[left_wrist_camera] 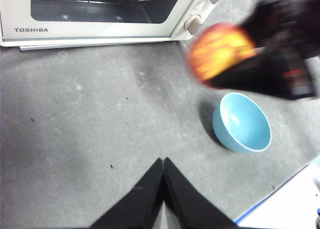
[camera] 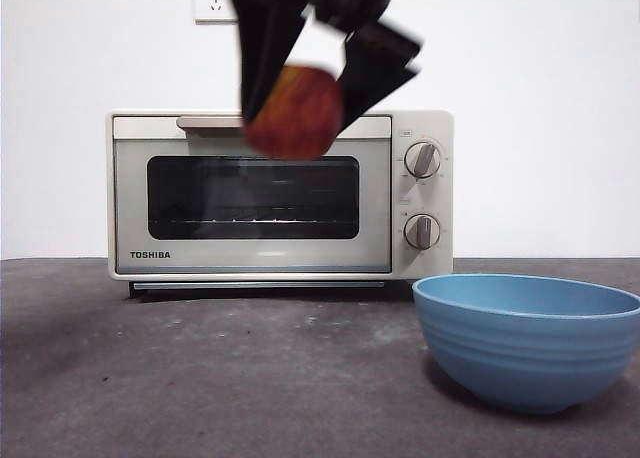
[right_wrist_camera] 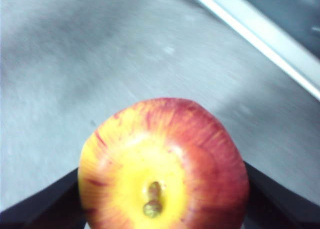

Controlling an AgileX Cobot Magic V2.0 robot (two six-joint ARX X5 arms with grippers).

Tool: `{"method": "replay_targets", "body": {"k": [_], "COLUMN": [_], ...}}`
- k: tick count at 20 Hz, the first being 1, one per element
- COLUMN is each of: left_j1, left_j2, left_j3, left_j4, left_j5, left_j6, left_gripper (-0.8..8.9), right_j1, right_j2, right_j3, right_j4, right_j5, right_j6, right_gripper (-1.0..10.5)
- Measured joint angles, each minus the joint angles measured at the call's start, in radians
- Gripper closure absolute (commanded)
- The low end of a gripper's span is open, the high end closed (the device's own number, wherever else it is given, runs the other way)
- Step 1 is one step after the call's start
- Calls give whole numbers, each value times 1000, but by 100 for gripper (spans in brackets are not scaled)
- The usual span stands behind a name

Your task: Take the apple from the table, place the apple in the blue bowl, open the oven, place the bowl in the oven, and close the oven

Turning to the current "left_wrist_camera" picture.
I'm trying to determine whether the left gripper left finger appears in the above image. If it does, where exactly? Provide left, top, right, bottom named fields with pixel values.
left=89, top=158, right=165, bottom=229

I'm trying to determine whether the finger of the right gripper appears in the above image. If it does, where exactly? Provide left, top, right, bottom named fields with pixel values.
left=243, top=0, right=298, bottom=49
left=207, top=48, right=292, bottom=100

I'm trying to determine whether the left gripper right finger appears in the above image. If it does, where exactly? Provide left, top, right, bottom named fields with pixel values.
left=163, top=157, right=238, bottom=229

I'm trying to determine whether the red yellow apple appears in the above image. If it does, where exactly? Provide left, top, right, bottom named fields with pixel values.
left=187, top=23, right=259, bottom=87

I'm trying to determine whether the blue ribbed bowl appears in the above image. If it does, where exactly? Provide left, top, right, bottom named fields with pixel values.
left=211, top=92, right=273, bottom=154

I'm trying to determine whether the cream glass oven door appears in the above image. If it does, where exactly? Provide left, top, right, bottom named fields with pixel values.
left=1, top=0, right=201, bottom=40

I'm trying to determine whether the cream Toshiba toaster oven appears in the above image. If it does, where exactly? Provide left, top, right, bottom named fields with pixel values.
left=0, top=0, right=229, bottom=52

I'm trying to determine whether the metal oven crumb tray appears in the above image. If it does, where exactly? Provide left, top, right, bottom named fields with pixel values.
left=19, top=40, right=173, bottom=52

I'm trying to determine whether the white board with blue edge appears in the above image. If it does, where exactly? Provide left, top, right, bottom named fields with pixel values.
left=234, top=161, right=320, bottom=229

